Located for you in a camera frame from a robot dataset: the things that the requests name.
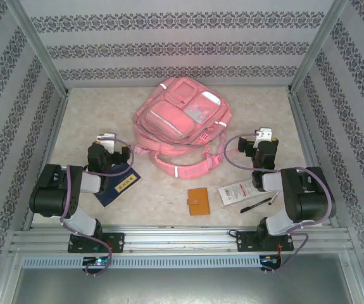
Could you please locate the dark blue book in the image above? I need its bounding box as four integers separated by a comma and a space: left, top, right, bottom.
93, 163, 143, 208

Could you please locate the white packet with red print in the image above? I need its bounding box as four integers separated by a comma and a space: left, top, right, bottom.
218, 179, 258, 208

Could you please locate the long black marker pen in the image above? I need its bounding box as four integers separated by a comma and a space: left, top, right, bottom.
239, 196, 272, 213

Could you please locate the pink backpack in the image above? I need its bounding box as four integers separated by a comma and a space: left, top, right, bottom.
133, 77, 232, 181

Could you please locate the brown leather wallet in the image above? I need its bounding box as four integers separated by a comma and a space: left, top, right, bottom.
187, 187, 211, 217

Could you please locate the right controller board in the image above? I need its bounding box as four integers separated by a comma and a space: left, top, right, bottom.
260, 255, 283, 270

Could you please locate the controller board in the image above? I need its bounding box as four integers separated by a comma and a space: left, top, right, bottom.
260, 255, 283, 270
82, 256, 112, 267

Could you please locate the left controller board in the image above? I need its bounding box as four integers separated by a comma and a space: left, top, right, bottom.
82, 256, 112, 267

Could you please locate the grey metal front panel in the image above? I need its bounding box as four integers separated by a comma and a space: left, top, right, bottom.
0, 253, 364, 304

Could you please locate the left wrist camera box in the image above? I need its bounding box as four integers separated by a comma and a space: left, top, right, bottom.
96, 132, 117, 149

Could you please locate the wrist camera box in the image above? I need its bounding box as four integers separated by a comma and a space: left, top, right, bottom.
253, 127, 273, 148
96, 132, 117, 149

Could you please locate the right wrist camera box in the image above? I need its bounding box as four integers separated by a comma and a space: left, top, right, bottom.
253, 127, 273, 148

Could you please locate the right aluminium side rail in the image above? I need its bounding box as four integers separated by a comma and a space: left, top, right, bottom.
287, 88, 339, 229

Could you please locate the aluminium side rail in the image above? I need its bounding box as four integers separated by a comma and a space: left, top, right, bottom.
287, 88, 339, 229
22, 91, 70, 231

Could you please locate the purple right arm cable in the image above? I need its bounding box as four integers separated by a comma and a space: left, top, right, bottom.
224, 133, 337, 275

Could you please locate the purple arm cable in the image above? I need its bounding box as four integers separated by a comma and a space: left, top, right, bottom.
60, 135, 135, 276
224, 133, 337, 275

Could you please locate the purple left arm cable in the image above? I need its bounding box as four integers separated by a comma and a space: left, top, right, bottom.
60, 135, 135, 276

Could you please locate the left aluminium side rail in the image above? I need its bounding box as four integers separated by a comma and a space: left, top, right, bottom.
22, 91, 70, 231

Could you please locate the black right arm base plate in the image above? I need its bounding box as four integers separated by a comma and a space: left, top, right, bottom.
235, 230, 295, 253

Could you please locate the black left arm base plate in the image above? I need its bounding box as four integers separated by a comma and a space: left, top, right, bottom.
67, 232, 125, 253

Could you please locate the right aluminium frame post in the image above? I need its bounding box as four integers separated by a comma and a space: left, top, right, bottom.
287, 0, 350, 94

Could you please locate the aluminium frame post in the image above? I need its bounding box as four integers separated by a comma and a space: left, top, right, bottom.
287, 0, 350, 94
6, 0, 70, 96

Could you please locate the left aluminium frame post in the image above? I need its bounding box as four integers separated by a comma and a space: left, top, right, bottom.
6, 0, 70, 96

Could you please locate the aluminium mounting rail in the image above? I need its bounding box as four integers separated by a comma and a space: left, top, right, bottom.
9, 224, 356, 255

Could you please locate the grey slotted cable duct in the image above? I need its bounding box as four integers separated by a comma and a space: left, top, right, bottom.
22, 255, 262, 270

